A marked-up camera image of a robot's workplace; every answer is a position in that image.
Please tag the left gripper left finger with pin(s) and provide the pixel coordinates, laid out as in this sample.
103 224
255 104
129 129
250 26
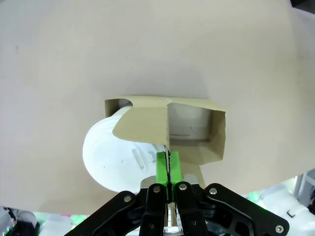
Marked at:
162 169

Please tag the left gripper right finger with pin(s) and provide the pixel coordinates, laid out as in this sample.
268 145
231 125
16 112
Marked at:
175 169

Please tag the brown cardboard cup carrier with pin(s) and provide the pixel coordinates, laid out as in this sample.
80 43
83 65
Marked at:
145 125

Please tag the white lidded paper cup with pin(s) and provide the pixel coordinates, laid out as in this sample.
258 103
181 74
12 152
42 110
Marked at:
113 157

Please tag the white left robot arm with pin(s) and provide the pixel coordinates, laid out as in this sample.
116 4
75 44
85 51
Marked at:
283 204

